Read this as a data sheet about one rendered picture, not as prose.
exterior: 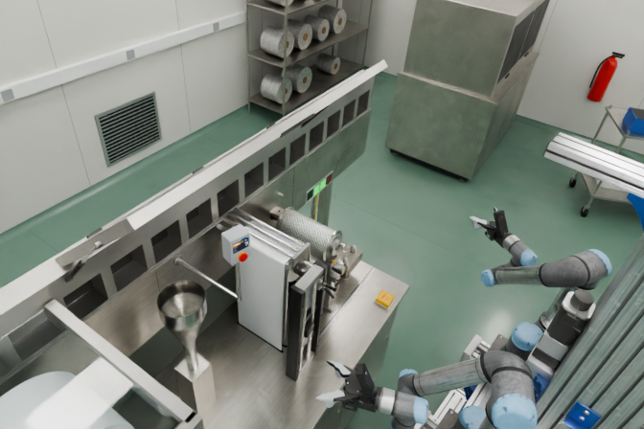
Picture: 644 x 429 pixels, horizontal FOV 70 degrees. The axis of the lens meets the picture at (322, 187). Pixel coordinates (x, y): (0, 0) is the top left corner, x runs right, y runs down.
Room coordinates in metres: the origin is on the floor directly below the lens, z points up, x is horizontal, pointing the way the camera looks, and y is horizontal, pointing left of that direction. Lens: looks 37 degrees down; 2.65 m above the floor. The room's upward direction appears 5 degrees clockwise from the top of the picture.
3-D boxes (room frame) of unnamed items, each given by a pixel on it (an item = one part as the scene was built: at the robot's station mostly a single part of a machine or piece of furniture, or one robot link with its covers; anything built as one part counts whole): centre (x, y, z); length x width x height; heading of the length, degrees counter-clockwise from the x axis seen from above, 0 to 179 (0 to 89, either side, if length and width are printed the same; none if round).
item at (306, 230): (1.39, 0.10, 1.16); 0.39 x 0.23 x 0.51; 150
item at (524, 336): (1.24, -0.94, 0.98); 0.13 x 0.12 x 0.14; 117
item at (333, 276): (1.39, -0.09, 1.05); 0.06 x 0.05 x 0.31; 60
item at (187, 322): (0.88, 0.39, 1.50); 0.14 x 0.14 x 0.06
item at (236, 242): (0.98, 0.23, 1.66); 0.07 x 0.07 x 0.10; 45
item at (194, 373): (0.88, 0.39, 1.19); 0.14 x 0.14 x 0.57
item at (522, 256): (1.54, -0.94, 1.21); 0.11 x 0.08 x 0.09; 27
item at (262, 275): (1.23, 0.24, 1.17); 0.34 x 0.05 x 0.54; 60
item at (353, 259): (1.68, -0.02, 1.00); 0.40 x 0.16 x 0.06; 60
